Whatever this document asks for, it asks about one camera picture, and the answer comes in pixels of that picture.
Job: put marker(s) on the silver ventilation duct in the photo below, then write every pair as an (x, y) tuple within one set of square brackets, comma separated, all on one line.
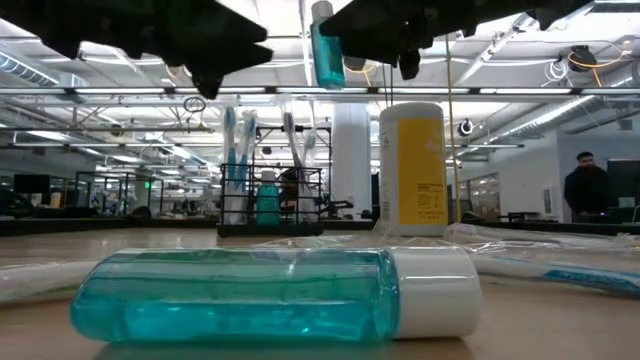
[(550, 114)]

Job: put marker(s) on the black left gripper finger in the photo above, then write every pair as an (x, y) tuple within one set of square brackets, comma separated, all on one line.
[(225, 25), (235, 57)]

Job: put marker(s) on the white building column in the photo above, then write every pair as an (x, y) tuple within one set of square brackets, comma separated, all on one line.
[(350, 160)]

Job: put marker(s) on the person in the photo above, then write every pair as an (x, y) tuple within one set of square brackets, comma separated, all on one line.
[(590, 190), (290, 185)]

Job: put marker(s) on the black computer monitor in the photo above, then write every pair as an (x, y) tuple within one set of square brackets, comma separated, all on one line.
[(31, 184), (625, 180)]

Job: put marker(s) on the small black background robot arm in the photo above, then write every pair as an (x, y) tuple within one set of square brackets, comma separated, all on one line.
[(337, 206)]

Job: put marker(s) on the teal mouthwash bottle white cap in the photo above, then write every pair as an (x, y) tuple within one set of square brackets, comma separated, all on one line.
[(267, 205), (327, 70), (225, 295)]

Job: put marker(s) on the white toothbrush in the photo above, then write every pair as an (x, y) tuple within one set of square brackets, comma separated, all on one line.
[(310, 142)]

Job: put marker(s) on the green toothbrush in clear wrapper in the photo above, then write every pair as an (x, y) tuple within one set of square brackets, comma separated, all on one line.
[(40, 280)]

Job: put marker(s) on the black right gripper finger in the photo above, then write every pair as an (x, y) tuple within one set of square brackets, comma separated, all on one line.
[(380, 20), (385, 49)]

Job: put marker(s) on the purple toothbrush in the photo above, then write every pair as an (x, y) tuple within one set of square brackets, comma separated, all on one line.
[(289, 122)]

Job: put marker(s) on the black aluminium table frame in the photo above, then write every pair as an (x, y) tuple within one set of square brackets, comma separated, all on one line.
[(100, 226)]

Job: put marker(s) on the white canister with yellow label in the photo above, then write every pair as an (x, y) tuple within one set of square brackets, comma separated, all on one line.
[(420, 175)]

